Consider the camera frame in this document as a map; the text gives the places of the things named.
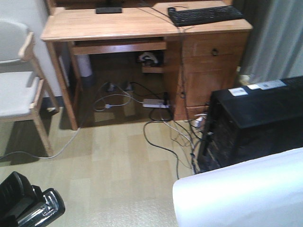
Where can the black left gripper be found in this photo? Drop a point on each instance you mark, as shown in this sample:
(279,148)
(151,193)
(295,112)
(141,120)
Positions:
(18,198)

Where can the white paper stack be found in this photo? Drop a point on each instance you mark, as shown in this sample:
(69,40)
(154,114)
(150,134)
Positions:
(264,192)

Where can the black stapler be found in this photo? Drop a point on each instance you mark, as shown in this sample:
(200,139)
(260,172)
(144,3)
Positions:
(45,212)

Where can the wooden computer desk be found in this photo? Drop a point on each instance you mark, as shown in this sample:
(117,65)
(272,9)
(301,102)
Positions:
(197,59)

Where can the wooden chair white cushion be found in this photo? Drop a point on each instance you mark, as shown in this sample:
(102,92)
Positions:
(21,92)

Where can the white power strip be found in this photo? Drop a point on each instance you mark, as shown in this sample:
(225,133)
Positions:
(155,103)

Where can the black monitor with stand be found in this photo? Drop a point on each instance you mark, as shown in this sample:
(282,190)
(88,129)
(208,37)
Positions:
(108,6)

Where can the black computer tower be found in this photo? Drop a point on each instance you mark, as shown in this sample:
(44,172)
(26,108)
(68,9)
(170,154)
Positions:
(252,121)

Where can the black keyboard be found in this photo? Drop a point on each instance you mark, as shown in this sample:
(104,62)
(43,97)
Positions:
(192,17)

